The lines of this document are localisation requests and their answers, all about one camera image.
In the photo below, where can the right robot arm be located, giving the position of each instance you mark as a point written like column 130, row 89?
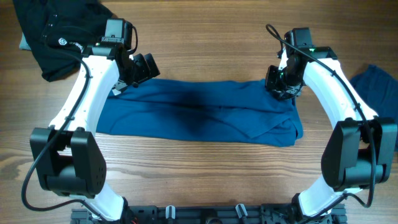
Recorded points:
column 358, row 155

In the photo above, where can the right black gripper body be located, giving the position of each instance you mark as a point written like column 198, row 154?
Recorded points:
column 281, row 82

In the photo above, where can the dark navy crumpled garment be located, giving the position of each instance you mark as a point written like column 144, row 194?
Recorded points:
column 378, row 90

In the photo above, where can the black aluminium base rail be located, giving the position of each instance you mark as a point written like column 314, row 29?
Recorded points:
column 265, row 213

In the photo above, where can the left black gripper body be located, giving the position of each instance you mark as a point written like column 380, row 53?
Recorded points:
column 138, row 71

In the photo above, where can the black folded polo shirt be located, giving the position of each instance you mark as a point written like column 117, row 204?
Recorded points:
column 58, row 31

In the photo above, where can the blue polo shirt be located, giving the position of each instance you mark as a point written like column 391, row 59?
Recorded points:
column 226, row 111

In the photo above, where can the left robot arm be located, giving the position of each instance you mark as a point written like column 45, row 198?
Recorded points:
column 67, row 159

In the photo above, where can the grey folded cloth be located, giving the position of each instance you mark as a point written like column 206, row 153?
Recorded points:
column 23, row 44

